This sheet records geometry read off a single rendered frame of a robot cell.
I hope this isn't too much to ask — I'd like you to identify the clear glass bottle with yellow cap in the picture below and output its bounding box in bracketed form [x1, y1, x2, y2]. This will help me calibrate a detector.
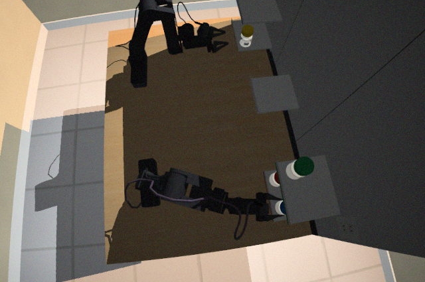
[240, 25, 254, 48]

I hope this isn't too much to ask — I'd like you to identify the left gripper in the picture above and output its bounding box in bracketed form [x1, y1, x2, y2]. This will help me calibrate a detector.
[195, 25, 228, 53]

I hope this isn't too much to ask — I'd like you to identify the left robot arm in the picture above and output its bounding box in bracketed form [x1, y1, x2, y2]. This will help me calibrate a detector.
[128, 0, 195, 84]

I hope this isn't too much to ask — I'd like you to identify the bottle with dark blue cap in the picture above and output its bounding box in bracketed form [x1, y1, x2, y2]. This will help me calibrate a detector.
[275, 200, 286, 215]

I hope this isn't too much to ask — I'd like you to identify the white bottle with green cap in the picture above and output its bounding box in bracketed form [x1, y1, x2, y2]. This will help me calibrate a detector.
[286, 157, 314, 180]

